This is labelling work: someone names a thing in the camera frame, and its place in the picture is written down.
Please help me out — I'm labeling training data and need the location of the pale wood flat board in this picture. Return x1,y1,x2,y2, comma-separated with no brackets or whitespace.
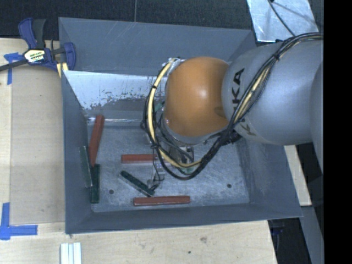
9,64,67,226

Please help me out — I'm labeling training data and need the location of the red-brown flat block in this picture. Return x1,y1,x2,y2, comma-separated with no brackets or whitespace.
120,153,158,164
88,114,106,167
133,195,191,207

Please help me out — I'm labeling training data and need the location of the dark green flat block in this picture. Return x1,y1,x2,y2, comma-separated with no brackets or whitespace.
118,170,156,198
79,145,94,189
90,163,101,204

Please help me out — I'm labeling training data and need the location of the grey metal bin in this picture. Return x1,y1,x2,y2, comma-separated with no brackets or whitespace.
57,16,304,235

